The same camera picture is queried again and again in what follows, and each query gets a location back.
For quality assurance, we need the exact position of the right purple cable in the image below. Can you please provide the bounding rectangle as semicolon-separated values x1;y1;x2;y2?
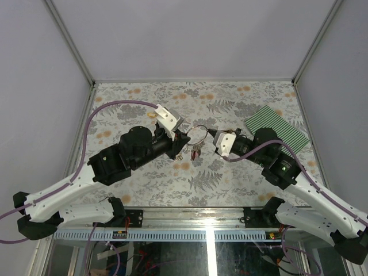
228;139;368;228

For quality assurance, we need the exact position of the large metal keyring with keys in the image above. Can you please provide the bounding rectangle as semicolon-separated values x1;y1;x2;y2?
175;124;209;161

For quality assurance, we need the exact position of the green striped folded cloth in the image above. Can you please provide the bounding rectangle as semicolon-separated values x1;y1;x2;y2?
246;105;309;154

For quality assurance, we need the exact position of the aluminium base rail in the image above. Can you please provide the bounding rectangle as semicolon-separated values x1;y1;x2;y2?
68;206;317;231

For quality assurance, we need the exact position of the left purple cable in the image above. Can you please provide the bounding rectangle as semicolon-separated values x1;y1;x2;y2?
0;100;159;245

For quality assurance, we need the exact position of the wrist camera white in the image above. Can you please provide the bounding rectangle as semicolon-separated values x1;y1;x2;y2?
155;104;183;141
213;131;236;158

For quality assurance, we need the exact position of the white slotted cable duct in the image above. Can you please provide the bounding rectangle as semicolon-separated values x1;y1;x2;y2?
53;229;281;242

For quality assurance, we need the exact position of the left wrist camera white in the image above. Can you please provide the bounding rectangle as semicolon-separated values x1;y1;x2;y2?
155;104;183;141

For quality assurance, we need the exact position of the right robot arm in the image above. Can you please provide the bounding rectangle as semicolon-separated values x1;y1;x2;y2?
208;128;367;265

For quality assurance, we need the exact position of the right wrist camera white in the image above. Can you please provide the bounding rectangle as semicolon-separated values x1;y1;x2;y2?
213;131;236;158

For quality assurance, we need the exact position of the purple cable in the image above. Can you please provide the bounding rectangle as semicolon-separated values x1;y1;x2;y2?
0;100;159;245
228;139;368;228

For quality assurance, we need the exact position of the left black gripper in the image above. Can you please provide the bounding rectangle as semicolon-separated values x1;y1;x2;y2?
134;128;192;170

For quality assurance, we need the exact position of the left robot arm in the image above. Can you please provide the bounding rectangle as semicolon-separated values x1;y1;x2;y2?
13;126;190;240

